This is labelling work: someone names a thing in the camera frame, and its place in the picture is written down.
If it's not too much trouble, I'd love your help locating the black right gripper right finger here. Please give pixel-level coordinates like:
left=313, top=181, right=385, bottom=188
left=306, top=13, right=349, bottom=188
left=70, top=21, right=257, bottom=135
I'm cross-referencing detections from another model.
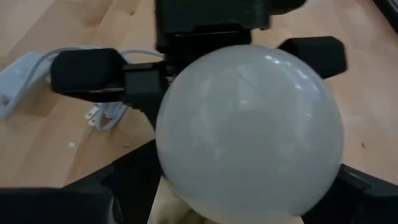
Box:
left=301, top=164, right=398, bottom=224

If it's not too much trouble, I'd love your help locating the black aluminium table frame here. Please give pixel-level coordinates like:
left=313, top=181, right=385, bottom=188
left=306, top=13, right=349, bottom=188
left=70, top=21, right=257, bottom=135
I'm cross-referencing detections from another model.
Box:
left=373, top=0, right=398, bottom=34

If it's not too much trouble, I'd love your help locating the brass lamp socket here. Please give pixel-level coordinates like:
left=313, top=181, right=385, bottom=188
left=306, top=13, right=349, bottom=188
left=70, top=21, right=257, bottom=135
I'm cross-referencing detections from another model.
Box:
left=147, top=175, right=218, bottom=224

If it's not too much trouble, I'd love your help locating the white cord with switch box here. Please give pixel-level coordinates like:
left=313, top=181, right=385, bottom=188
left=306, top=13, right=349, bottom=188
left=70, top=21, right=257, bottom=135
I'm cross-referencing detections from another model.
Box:
left=0, top=46, right=164, bottom=131

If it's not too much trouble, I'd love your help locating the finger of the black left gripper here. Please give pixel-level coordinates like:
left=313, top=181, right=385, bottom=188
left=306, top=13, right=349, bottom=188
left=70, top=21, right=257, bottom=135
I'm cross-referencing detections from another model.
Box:
left=277, top=36, right=348, bottom=78
left=50, top=48, right=125, bottom=102

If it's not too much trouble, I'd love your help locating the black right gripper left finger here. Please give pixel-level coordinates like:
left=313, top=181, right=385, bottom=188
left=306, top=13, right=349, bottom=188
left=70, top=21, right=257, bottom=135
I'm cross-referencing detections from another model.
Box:
left=0, top=139, right=164, bottom=224

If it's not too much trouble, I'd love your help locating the white lightbulb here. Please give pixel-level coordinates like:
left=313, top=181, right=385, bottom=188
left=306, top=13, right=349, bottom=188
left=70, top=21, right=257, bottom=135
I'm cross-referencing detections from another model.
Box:
left=155, top=44, right=345, bottom=224

